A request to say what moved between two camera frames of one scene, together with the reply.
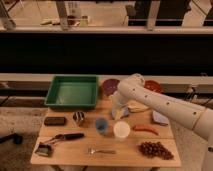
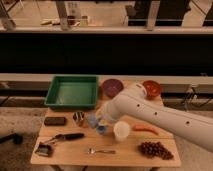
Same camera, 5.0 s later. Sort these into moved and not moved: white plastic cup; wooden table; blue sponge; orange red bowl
Moved: blue sponge
Not moved: orange red bowl; wooden table; white plastic cup
